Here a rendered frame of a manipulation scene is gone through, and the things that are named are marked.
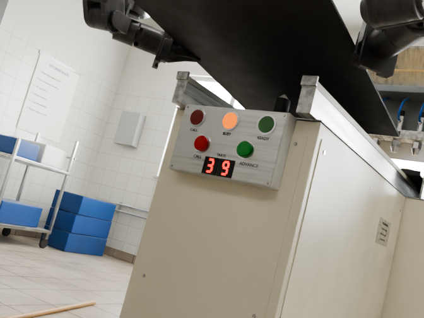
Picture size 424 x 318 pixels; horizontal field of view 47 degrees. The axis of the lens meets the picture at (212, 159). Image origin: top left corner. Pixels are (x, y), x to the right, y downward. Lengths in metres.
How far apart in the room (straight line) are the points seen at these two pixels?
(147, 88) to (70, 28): 1.16
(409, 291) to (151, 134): 4.90
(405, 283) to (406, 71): 0.67
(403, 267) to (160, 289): 0.77
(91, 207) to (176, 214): 4.52
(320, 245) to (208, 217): 0.22
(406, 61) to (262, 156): 0.92
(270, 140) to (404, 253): 0.74
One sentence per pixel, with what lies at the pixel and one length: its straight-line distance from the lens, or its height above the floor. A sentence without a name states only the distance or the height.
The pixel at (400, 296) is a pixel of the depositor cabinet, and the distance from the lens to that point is 1.51.
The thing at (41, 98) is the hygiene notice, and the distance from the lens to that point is 5.80.
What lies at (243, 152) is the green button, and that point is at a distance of 0.90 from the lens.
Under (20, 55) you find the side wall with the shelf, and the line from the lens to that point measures 5.63.
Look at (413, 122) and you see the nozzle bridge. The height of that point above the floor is 1.09.
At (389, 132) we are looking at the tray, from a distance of 1.28.
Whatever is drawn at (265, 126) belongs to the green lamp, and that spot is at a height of 0.81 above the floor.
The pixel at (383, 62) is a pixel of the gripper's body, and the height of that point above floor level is 0.95.
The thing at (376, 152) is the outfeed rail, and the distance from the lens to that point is 1.25.
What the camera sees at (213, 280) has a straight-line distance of 0.93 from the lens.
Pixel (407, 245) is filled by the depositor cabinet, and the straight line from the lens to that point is 1.52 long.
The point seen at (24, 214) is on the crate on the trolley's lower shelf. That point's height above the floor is 0.29.
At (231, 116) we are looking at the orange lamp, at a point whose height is 0.82.
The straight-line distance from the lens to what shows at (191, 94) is 1.05.
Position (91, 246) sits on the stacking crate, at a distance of 5.66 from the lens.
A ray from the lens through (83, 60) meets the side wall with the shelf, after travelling 6.22.
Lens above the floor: 0.60
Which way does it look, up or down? 8 degrees up
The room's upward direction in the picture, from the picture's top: 15 degrees clockwise
